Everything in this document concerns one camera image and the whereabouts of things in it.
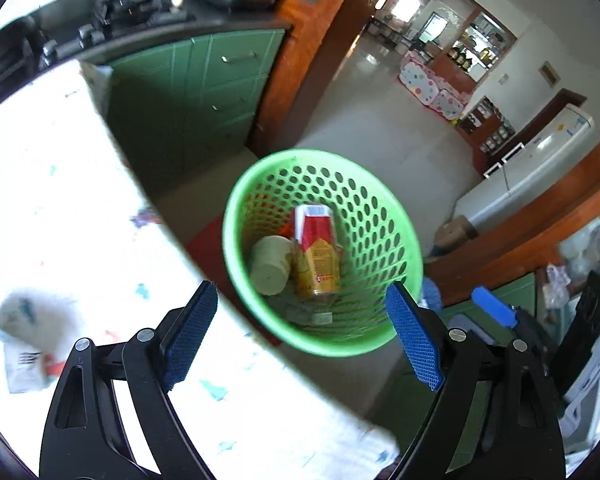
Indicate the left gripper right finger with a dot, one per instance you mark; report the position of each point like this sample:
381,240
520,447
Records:
493,414

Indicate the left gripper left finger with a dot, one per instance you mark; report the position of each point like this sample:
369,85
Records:
84,436

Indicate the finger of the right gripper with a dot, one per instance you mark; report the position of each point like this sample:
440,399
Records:
489,303

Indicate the white paper cup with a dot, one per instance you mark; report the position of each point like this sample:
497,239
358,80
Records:
270,264

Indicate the white milk carton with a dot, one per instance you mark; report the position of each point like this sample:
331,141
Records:
25,339

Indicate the green kitchen cabinet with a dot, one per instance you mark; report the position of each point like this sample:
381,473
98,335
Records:
178,108

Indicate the blue plastic bag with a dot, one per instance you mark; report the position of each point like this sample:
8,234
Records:
431,295

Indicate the dark shoe rack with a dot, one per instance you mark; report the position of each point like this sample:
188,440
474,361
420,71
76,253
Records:
487,131

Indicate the white air conditioner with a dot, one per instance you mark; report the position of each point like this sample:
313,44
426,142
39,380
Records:
525,172

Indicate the printed white tablecloth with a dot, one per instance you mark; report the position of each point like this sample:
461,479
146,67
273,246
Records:
83,254

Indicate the green plastic waste basket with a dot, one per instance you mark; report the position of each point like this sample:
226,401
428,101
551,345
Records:
377,242

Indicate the polka dot play fence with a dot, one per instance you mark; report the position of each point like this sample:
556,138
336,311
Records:
431,90

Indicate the wooden display cabinet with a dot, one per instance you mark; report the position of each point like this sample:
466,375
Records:
473,52

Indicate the wooden glass cupboard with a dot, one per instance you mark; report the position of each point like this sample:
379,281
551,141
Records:
321,34

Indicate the black gas stove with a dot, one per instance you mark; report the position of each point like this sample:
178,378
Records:
25,49

